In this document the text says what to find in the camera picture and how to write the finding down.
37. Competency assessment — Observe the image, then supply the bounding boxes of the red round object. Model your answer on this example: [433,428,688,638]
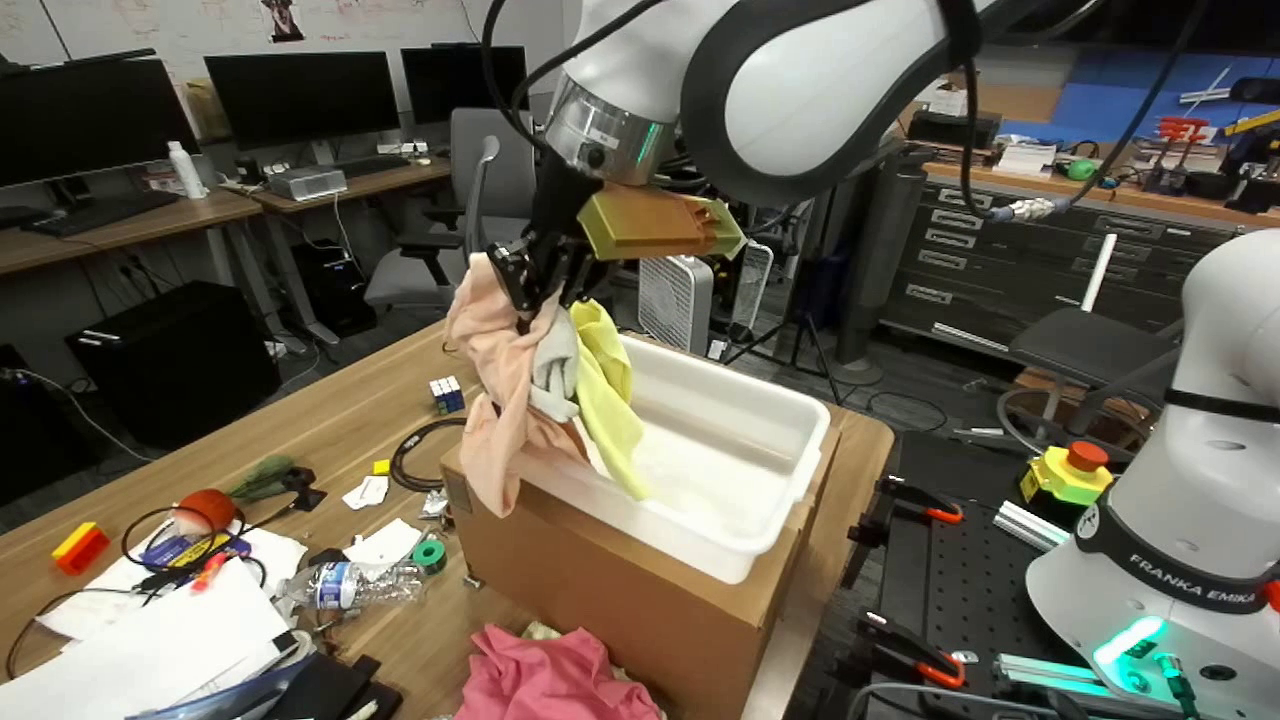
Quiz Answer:
[176,489,243,535]

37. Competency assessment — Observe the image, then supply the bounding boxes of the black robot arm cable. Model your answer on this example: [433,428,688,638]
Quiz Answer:
[480,0,997,225]

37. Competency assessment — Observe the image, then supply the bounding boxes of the black computer monitor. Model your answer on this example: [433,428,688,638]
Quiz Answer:
[202,48,406,150]
[395,39,533,132]
[0,52,206,193]

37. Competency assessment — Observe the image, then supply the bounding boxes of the black cable loop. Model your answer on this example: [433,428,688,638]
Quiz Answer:
[389,411,472,497]

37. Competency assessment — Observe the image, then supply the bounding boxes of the peach cloth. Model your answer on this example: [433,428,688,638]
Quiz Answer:
[440,250,591,520]

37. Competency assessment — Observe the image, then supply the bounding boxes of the black desk keyboard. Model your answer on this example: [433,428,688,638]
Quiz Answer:
[33,197,182,242]

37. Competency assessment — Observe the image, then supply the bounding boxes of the red yellow toy block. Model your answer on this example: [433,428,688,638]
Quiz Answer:
[48,514,113,581]

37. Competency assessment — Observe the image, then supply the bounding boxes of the wooden office desk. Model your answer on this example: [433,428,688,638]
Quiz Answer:
[252,155,459,346]
[0,193,275,351]

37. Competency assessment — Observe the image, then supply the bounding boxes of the white plastic bottle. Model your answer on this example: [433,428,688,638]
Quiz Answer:
[164,136,212,204]

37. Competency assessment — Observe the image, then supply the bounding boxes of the tan wrist camera box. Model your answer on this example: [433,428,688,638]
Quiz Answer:
[572,180,750,265]

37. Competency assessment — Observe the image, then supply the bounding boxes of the small white paper tag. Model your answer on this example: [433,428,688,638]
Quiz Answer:
[340,473,394,512]

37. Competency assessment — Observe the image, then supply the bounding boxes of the green tape roll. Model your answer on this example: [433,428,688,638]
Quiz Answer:
[410,532,454,581]

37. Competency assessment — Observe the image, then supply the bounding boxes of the white plastic bin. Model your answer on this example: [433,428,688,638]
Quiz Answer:
[511,331,838,589]

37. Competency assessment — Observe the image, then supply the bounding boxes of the grey office chair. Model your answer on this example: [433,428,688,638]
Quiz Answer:
[395,105,548,290]

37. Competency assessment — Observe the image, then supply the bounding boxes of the crushed clear plastic bottle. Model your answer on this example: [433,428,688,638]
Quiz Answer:
[284,543,433,622]

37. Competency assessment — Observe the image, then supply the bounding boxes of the black drawer tool cabinet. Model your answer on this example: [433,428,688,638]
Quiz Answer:
[878,174,1246,366]

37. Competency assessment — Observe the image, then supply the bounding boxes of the yellow red emergency stop button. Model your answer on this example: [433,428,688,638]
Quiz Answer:
[1016,437,1116,512]

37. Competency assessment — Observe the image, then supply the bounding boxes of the white terry cloth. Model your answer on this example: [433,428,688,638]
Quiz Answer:
[530,310,583,428]

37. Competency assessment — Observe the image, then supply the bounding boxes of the black flat box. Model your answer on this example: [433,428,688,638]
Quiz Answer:
[257,652,410,720]

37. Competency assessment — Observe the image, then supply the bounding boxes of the brown cardboard box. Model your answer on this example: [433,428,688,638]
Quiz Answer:
[440,411,849,720]

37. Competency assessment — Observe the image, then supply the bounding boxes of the bright yellow cloth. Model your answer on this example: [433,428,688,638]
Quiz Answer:
[564,294,657,505]

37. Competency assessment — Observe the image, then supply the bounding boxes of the green handled tool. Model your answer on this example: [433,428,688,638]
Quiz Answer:
[231,457,328,514]

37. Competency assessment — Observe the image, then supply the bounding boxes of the black computer tower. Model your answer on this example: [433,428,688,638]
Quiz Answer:
[65,281,284,451]

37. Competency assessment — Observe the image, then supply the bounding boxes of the orange black clamp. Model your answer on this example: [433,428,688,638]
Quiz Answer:
[857,609,972,697]
[845,473,969,550]

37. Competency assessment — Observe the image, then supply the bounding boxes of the white flat electronic device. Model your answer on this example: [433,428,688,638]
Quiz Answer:
[284,159,351,204]

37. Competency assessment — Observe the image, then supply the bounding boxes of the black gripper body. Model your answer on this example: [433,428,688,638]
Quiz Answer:
[511,146,599,290]

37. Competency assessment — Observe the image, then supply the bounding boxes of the white mesh tower case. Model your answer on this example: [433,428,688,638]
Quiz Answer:
[638,235,781,359]

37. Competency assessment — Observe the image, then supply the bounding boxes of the black tripod stand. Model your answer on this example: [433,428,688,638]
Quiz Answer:
[724,182,889,403]

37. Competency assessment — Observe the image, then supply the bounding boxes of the pink cloth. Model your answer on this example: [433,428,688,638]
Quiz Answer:
[454,619,669,720]

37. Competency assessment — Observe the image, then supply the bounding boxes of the white paper sheets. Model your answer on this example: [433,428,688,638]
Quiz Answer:
[38,524,322,720]

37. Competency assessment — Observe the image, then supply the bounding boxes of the large white paper tag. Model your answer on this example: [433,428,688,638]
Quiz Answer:
[340,514,429,576]

